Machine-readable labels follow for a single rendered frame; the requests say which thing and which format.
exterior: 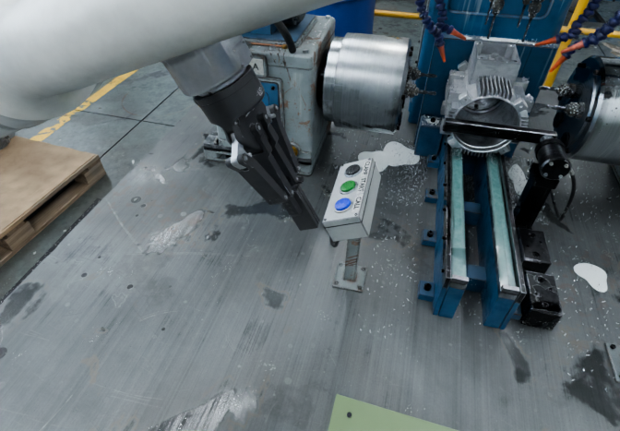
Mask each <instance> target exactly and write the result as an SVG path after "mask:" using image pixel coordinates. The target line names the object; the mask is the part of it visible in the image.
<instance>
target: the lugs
mask: <svg viewBox="0 0 620 431"><path fill-rule="evenodd" d="M467 68H468V62H467V61H466V60H465V61H463V62H462V63H460V64H459V65H458V70H459V71H463V72H464V71H466V70H467ZM459 101H460V103H461V104H462V105H465V104H466V103H468V102H471V101H472V96H471V94H470V93H469V92H468V91H467V90H466V91H465V92H463V93H462V94H460V95H459ZM514 105H515V107H516V108H517V109H518V111H519V112H522V111H524V110H525V109H527V108H528V106H527V103H526V102H525V101H524V99H523V98H522V97H519V98H517V99H516V100H514ZM447 143H448V144H449V146H450V147H451V148H452V149H453V148H455V147H456V146H458V143H457V142H456V140H455V139H454V138H453V137H452V135H451V136H450V137H448V138H447ZM497 151H498V152H499V153H500V154H501V155H503V154H505V153H507V152H509V151H510V147H509V145H506V146H504V147H503V148H502V149H500V150H497Z"/></svg>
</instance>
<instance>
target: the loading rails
mask: <svg viewBox="0 0 620 431"><path fill-rule="evenodd" d="M450 136H451V135H446V134H443V137H442V140H441V144H440V148H439V151H438V156H436V155H428V157H427V167H432V168H438V169H437V189H433V188H426V189H425V192H424V202H430V203H435V204H436V218H435V231H433V230H428V229H423V232H422V242H421V244H422V245H428V246H432V247H434V248H435V265H434V282H430V281H422V280H420V281H419V284H418V294H417V298H418V299H420V300H424V301H429V302H433V315H437V313H438V315H439V316H440V317H448V318H453V317H454V314H455V312H456V310H457V308H458V305H459V302H460V300H461V297H462V295H463V294H464V291H465V290H467V291H472V292H476V293H481V298H482V312H483V325H484V326H487V327H492V328H496V329H498V328H500V329H505V327H506V326H507V323H508V322H509V320H510V319H511V318H512V319H516V320H520V318H521V317H522V311H521V305H520V303H521V302H522V300H523V298H524V297H525V295H526V294H527V292H526V286H525V281H524V275H523V269H522V264H521V258H520V252H519V241H518V236H517V230H516V224H515V219H514V213H513V208H512V202H511V196H510V190H509V184H508V179H507V168H506V163H505V157H504V154H503V155H501V154H500V153H499V152H497V153H494V155H495V156H493V153H492V154H491V156H492V157H494V158H495V159H494V158H492V157H490V156H489V153H488V155H487V157H485V153H484V155H483V156H482V153H480V156H479V157H478V152H477V153H476V155H475V157H474V152H473V153H472V155H464V154H462V152H460V150H459V148H453V149H454V150H457V152H455V154H453V153H454V150H453V149H452V148H451V147H450V146H449V144H448V143H447V138H448V137H450ZM458 154H459V156H457V155H458ZM451 155H452V156H451ZM453 155H454V156H453ZM463 155H464V156H463ZM461 157H462V158H463V159H461ZM496 157H497V158H496ZM457 158H458V160H455V159H457ZM491 158H492V160H493V163H492V162H491V160H490V159H491ZM498 159H499V160H498ZM494 163H495V165H494ZM499 163H500V164H499ZM464 174H466V175H473V182H474V198H475V203H473V202H468V201H464V191H463V175H464ZM465 224H469V225H475V226H477V241H478V255H479V266H475V265H471V264H466V243H465Z"/></svg>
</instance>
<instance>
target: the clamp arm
mask: <svg viewBox="0 0 620 431"><path fill-rule="evenodd" d="M442 130H443V131H446V132H453V133H460V134H467V135H474V136H481V137H488V138H501V139H508V140H515V141H522V142H529V143H536V144H539V143H540V142H541V141H543V139H546V137H548V138H557V133H556V131H550V130H542V129H536V128H528V127H521V126H507V125H499V124H492V123H485V122H477V121H470V120H463V119H456V118H448V117H445V119H444V123H443V126H442Z"/></svg>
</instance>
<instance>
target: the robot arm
mask: <svg viewBox="0 0 620 431"><path fill-rule="evenodd" d="M339 1H342V0H0V138H3V137H6V136H9V135H12V134H14V133H16V132H18V131H19V130H21V129H26V128H32V127H35V126H38V125H40V124H42V123H44V122H46V121H48V120H50V119H52V118H55V117H58V116H61V115H64V114H68V113H69V112H71V111H73V110H75V109H76V108H78V107H79V105H81V104H82V103H83V102H84V101H85V100H86V99H87V98H88V97H89V96H90V94H91V93H92V92H93V91H95V90H96V89H97V88H98V87H99V86H100V85H101V84H102V82H103V81H105V80H108V79H111V78H115V77H118V76H121V75H123V74H126V73H129V72H132V71H135V70H138V69H140V68H143V67H146V66H151V65H154V64H157V63H159V62H162V63H163V64H164V66H165V67H166V69H167V70H168V72H169V73H170V75H171V76H172V77H173V79H174V81H175V82H176V84H177V85H178V87H179V88H180V90H181V91H182V93H183V94H184V95H185V96H189V97H193V96H195V100H196V102H197V104H198V105H199V107H200V108H201V110H202V111H203V113H204V114H205V116H206V117H207V118H208V120H209V121H210V122H211V123H212V124H213V125H216V126H220V127H221V128H222V129H223V131H224V134H225V137H226V139H227V141H228V143H229V144H230V145H231V146H232V157H230V158H227V159H226V160H225V163H226V166H227V167H228V168H230V169H232V170H234V171H236V172H238V173H239V174H240V175H241V176H242V177H243V178H244V179H245V180H246V181H247V182H248V184H249V185H250V186H252V187H253V188H254V189H255V191H256V192H257V193H258V194H259V195H260V196H261V197H262V198H263V199H265V200H266V201H267V203H268V204H269V205H274V204H279V203H282V204H283V206H284V207H285V209H286V210H287V211H288V213H289V214H290V216H291V217H292V219H293V220H294V222H295V224H296V225H297V227H298V228H299V230H300V231H303V230H310V229H315V228H317V227H318V224H319V222H320V220H319V218H318V217H317V215H316V212H315V211H314V209H313V207H312V206H311V204H310V202H309V200H308V199H307V197H306V195H305V194H304V191H303V190H302V188H301V187H300V185H299V184H301V183H303V182H304V177H303V176H300V177H298V176H297V173H299V172H301V168H300V165H299V163H298V161H297V159H296V156H295V154H294V151H293V149H292V145H291V143H290V140H289V139H288V136H287V134H286V131H285V129H284V126H283V124H282V121H281V119H280V111H279V107H278V105H277V104H272V105H270V106H266V105H265V103H263V102H262V100H263V98H264V96H265V90H264V88H263V86H262V85H261V83H260V81H259V79H258V77H257V76H256V73H255V71H254V69H253V67H251V66H250V65H249V63H250V62H251V60H252V57H253V56H252V54H251V52H250V50H249V48H248V46H247V45H246V43H245V41H244V38H243V36H242V34H244V33H247V32H249V31H252V30H257V29H260V28H263V27H266V26H268V25H271V24H273V23H276V22H279V21H282V20H284V19H287V18H292V17H295V16H298V15H301V14H303V13H306V12H309V11H312V10H315V9H318V8H320V7H323V6H328V5H331V4H334V3H337V2H339ZM291 164H292V165H291Z"/></svg>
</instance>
